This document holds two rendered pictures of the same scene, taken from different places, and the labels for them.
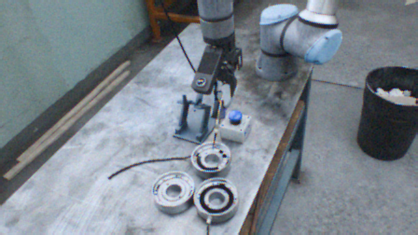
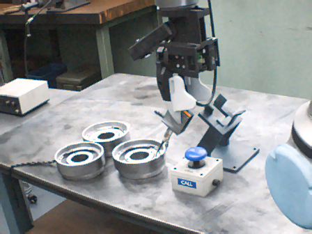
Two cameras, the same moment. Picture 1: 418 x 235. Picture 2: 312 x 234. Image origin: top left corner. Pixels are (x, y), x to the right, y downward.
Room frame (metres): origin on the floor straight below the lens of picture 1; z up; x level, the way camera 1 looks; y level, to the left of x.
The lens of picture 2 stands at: (0.77, -0.87, 1.29)
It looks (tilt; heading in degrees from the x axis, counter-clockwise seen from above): 22 degrees down; 98
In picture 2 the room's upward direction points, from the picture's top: 7 degrees counter-clockwise
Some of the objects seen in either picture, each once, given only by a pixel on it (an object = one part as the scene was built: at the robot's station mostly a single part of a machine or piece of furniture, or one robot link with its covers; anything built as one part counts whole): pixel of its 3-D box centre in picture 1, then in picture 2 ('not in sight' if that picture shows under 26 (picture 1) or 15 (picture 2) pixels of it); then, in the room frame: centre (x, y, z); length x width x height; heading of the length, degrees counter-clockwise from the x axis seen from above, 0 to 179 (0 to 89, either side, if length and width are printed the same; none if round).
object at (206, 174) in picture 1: (212, 160); (139, 159); (0.60, 0.00, 0.82); 0.10 x 0.10 x 0.04
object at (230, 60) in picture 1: (221, 53); (185, 39); (0.72, -0.05, 1.07); 0.09 x 0.08 x 0.12; 147
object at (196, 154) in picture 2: (235, 119); (196, 162); (0.72, -0.08, 0.85); 0.04 x 0.04 x 0.05
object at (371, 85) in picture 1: (390, 116); not in sight; (1.29, -0.97, 0.21); 0.34 x 0.34 x 0.43
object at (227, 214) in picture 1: (216, 200); (80, 161); (0.48, 0.01, 0.82); 0.10 x 0.10 x 0.04
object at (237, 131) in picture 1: (236, 125); (199, 175); (0.72, -0.08, 0.82); 0.08 x 0.07 x 0.05; 149
